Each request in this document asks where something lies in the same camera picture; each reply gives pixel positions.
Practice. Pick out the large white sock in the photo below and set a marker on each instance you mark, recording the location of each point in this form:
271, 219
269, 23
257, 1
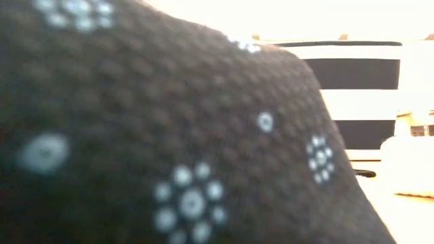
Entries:
410, 166

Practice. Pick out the dark dotted cloth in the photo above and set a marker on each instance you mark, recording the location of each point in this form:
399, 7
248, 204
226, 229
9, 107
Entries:
169, 118

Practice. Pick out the navy striped fabric bin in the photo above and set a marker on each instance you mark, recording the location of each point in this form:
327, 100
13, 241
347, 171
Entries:
359, 72

